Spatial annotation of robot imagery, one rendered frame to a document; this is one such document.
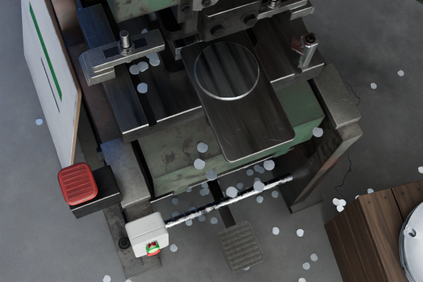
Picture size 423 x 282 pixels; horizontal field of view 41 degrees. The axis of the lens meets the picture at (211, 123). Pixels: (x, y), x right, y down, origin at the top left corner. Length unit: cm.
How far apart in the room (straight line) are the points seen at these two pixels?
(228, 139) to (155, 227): 24
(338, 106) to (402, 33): 98
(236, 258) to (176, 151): 53
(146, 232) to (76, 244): 68
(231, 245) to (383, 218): 42
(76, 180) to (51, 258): 78
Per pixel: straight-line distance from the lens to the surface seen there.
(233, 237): 162
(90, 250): 178
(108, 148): 118
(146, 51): 114
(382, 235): 151
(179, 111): 113
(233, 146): 103
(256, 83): 108
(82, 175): 104
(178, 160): 116
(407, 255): 149
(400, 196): 156
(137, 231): 114
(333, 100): 126
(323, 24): 213
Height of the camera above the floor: 174
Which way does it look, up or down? 68 degrees down
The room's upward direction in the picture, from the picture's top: 10 degrees clockwise
